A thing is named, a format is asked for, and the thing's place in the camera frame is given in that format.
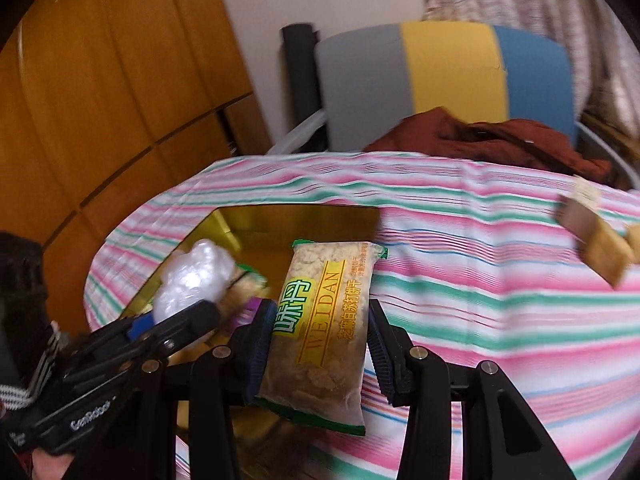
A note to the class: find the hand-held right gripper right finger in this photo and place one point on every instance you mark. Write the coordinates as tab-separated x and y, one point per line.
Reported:
382	350

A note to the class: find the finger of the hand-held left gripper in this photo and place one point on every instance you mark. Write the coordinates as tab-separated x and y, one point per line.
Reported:
180	327
115	337

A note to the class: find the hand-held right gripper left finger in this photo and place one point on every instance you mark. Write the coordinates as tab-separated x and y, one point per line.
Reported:
260	350

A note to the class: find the purple snack packet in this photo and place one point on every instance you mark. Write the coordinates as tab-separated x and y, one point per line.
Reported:
245	315

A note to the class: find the white plastic bundle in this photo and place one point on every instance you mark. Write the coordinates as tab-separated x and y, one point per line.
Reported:
195	275

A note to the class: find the gold box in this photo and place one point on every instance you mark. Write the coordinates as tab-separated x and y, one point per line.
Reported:
300	225

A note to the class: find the person's left forearm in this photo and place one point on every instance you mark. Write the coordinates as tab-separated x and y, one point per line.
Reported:
25	310

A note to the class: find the person's left hand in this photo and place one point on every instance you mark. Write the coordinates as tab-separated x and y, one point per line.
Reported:
50	467

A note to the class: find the striped tablecloth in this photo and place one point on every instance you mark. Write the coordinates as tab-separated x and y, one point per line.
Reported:
475	310

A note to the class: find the wooden wardrobe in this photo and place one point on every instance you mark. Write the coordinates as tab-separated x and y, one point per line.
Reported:
100	110

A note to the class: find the dark red cloth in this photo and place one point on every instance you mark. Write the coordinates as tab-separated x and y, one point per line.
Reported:
500	145

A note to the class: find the brown block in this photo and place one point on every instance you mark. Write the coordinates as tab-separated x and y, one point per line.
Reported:
607	255
634	240

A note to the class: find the cream box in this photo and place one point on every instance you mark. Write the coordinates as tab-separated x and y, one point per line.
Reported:
580	205

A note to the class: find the grey yellow blue chair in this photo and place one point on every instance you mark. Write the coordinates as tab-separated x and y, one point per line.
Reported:
450	75

